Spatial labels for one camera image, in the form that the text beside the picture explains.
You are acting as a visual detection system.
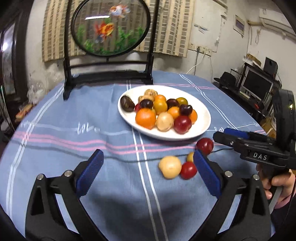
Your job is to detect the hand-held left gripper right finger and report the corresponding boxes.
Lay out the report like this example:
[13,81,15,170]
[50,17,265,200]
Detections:
[188,149,271,241]

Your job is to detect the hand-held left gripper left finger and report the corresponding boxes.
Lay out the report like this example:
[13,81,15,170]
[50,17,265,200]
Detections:
[25,149,110,241]

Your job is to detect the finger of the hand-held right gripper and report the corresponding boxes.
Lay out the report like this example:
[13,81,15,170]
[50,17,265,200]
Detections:
[213,132,250,156]
[224,128,273,141]

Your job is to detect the white oval plate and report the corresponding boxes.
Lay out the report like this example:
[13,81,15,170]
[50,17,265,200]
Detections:
[117,85,211,141]

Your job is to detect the pale yellow round pear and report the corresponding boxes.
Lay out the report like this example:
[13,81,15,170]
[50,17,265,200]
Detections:
[158,156,182,179]

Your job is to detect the large red plum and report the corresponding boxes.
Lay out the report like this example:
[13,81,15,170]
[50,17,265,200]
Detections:
[173,115,192,134]

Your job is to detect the dark purple plum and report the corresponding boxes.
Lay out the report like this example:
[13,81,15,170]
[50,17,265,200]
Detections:
[139,99,154,109]
[166,98,180,110]
[179,104,193,116]

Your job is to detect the large tan pear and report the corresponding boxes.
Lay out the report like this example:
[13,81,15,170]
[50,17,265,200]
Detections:
[156,112,174,132]

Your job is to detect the yellow-orange mandarin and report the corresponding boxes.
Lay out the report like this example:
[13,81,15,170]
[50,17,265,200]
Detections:
[153,100,168,115]

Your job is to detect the large orange mandarin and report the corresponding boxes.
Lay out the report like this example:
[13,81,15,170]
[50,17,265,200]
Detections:
[135,108,157,130]

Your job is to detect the brownish purple plum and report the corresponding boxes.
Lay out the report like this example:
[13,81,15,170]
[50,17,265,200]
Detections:
[120,95,135,113]

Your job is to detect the person's right hand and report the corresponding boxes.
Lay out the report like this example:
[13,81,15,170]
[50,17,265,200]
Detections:
[255,166,296,205]

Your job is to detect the black computer desk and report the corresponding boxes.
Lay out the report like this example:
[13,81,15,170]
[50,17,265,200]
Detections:
[214,62,281,126]

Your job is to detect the blue striped tablecloth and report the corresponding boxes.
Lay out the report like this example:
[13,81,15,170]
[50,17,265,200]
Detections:
[0,71,275,239]

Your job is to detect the computer monitor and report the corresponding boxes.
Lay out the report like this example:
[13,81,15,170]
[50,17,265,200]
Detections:
[240,70,274,99]

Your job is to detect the black hat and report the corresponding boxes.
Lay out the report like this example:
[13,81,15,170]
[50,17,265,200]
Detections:
[213,71,237,87]

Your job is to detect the cardboard box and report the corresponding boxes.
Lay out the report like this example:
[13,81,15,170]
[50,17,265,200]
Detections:
[246,54,263,66]

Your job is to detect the black speaker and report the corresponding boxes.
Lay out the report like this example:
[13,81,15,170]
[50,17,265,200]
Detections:
[264,57,278,76]

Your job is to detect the white power strip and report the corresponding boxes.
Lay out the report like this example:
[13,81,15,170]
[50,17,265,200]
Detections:
[196,46,213,56]

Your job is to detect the clear plastic bags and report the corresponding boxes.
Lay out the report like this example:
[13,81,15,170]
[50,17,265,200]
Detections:
[26,73,64,105]

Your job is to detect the white air conditioner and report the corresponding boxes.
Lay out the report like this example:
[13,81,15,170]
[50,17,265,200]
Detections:
[259,8,290,27]

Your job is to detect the dark wood framed painting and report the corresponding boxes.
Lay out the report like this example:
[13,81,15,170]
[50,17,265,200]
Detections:
[0,5,29,102]

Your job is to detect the white wall panel box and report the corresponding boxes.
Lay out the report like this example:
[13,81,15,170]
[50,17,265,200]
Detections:
[233,14,245,37]

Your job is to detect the striped beige wall cloth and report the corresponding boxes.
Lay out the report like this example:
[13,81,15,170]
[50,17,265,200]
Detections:
[42,0,195,62]

